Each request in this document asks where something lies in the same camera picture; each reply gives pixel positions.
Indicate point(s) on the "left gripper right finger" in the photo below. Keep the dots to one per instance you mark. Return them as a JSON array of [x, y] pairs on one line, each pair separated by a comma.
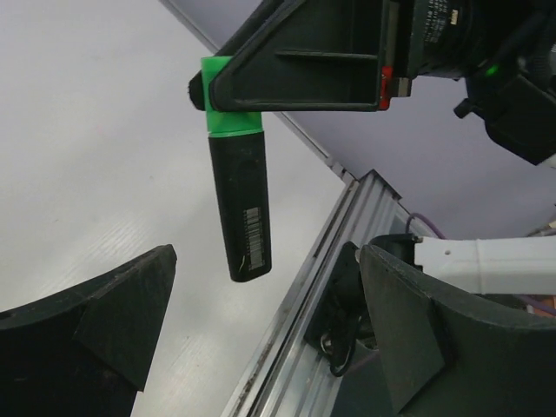
[[445, 352]]

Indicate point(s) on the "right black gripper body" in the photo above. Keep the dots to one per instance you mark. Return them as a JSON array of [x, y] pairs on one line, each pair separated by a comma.
[[504, 51]]

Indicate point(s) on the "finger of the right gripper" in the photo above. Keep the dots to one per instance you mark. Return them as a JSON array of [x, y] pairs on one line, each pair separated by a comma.
[[196, 92], [305, 55]]

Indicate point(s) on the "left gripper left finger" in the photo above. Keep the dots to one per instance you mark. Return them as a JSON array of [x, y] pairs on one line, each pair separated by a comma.
[[87, 350]]

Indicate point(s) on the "black highlighter green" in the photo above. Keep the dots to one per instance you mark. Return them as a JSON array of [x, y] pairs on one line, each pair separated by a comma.
[[241, 184]]

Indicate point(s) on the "green highlighter cap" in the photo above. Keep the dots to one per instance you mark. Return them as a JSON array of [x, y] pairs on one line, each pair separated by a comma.
[[225, 124]]

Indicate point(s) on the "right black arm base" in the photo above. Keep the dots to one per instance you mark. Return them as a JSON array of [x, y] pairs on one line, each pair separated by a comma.
[[341, 320]]

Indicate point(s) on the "aluminium front rail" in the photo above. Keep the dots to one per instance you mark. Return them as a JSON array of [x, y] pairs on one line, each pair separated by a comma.
[[287, 377]]

